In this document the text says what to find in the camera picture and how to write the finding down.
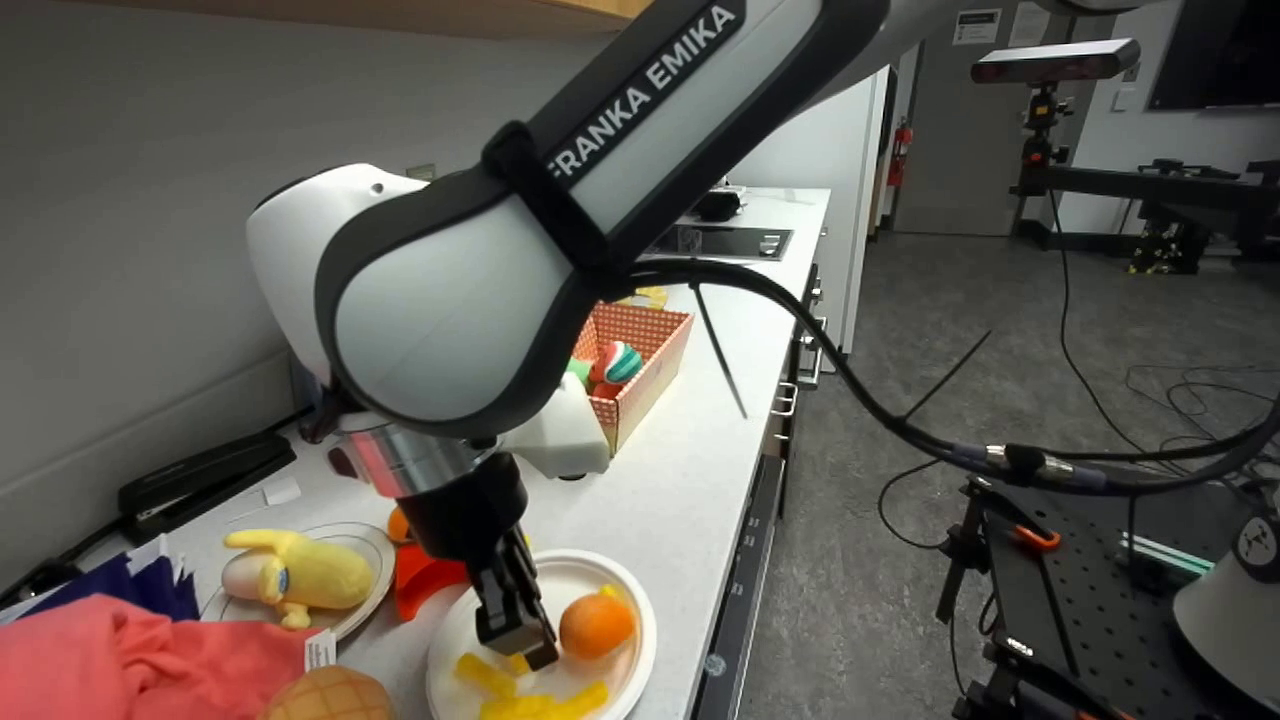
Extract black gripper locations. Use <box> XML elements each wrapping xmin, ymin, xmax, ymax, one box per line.
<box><xmin>398</xmin><ymin>452</ymin><xmax>565</xmax><ymax>677</ymax></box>

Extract orange fruit plush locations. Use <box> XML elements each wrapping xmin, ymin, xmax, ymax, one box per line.
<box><xmin>557</xmin><ymin>586</ymin><xmax>642</xmax><ymax>665</ymax></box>

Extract orange checkered basket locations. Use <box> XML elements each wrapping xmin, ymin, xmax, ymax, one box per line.
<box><xmin>573</xmin><ymin>296</ymin><xmax>697</xmax><ymax>456</ymax></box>

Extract orange round bumpy plush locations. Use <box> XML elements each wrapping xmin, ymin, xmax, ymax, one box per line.
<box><xmin>259</xmin><ymin>666</ymin><xmax>399</xmax><ymax>720</ymax></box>

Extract yellow toy fries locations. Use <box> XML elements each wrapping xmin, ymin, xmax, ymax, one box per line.
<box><xmin>454</xmin><ymin>651</ymin><xmax>618</xmax><ymax>720</ymax></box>

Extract white paper plate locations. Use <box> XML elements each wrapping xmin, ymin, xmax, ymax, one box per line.
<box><xmin>420</xmin><ymin>548</ymin><xmax>660</xmax><ymax>720</ymax></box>

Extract grey small plate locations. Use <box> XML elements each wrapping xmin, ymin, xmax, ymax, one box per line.
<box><xmin>196</xmin><ymin>519</ymin><xmax>399</xmax><ymax>649</ymax></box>

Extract black dishwasher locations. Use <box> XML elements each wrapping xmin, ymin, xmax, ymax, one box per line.
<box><xmin>693</xmin><ymin>376</ymin><xmax>805</xmax><ymax>720</ymax></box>

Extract black stapler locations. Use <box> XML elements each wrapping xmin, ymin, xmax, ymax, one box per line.
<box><xmin>117</xmin><ymin>427</ymin><xmax>323</xmax><ymax>548</ymax></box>

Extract pink red cloth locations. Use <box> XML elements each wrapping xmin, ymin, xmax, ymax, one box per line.
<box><xmin>0</xmin><ymin>591</ymin><xmax>331</xmax><ymax>720</ymax></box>

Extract dark blue cloth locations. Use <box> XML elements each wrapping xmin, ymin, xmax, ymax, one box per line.
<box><xmin>16</xmin><ymin>550</ymin><xmax>203</xmax><ymax>627</ymax></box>

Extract black induction cooktop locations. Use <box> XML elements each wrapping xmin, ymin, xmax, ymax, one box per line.
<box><xmin>652</xmin><ymin>220</ymin><xmax>795</xmax><ymax>263</ymax></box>

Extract black orange clamp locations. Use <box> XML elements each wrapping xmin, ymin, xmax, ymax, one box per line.
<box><xmin>934</xmin><ymin>475</ymin><xmax>1071</xmax><ymax>632</ymax></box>

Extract white refrigerator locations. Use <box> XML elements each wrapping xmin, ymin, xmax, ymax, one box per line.
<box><xmin>723</xmin><ymin>71</ymin><xmax>900</xmax><ymax>376</ymax></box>

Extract black perforated table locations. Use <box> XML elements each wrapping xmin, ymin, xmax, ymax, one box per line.
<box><xmin>964</xmin><ymin>456</ymin><xmax>1280</xmax><ymax>720</ymax></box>

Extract red fire extinguisher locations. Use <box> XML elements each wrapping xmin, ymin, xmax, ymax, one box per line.
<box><xmin>890</xmin><ymin>125</ymin><xmax>920</xmax><ymax>191</ymax></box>

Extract teal bar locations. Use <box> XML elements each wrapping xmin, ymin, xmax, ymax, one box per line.
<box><xmin>1116</xmin><ymin>529</ymin><xmax>1225</xmax><ymax>579</ymax></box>

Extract grey door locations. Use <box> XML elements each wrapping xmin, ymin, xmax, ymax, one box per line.
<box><xmin>892</xmin><ymin>0</ymin><xmax>1071</xmax><ymax>238</ymax></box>

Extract white round base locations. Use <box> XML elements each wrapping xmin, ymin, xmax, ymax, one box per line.
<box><xmin>1171</xmin><ymin>513</ymin><xmax>1280</xmax><ymax>714</ymax></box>

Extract black monitor screen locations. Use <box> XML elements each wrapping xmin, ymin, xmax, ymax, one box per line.
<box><xmin>1147</xmin><ymin>0</ymin><xmax>1280</xmax><ymax>116</ymax></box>

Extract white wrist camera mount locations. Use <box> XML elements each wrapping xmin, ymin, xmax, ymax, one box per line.
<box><xmin>495</xmin><ymin>370</ymin><xmax>618</xmax><ymax>483</ymax></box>

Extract black floor cable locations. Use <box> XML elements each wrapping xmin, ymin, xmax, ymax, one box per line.
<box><xmin>872</xmin><ymin>452</ymin><xmax>1017</xmax><ymax>550</ymax></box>

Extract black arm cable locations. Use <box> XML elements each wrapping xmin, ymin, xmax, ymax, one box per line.
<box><xmin>622</xmin><ymin>254</ymin><xmax>1280</xmax><ymax>499</ymax></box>

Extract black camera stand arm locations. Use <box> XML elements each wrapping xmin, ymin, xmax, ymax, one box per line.
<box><xmin>1013</xmin><ymin>74</ymin><xmax>1280</xmax><ymax>277</ymax></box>

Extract black stereo camera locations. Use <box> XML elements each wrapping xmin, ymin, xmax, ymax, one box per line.
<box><xmin>970</xmin><ymin>34</ymin><xmax>1146</xmax><ymax>89</ymax></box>

